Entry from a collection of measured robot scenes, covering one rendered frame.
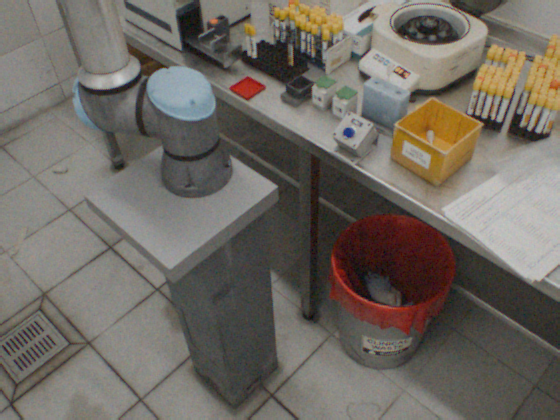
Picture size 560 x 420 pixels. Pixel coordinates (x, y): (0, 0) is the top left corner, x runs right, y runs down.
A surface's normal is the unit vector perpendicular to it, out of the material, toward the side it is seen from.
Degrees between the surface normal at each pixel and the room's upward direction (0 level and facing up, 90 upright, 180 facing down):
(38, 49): 90
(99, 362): 0
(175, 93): 7
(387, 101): 90
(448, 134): 90
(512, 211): 0
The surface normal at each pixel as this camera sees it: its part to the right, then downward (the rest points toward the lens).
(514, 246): -0.04, -0.66
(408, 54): -0.80, 0.47
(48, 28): 0.73, 0.50
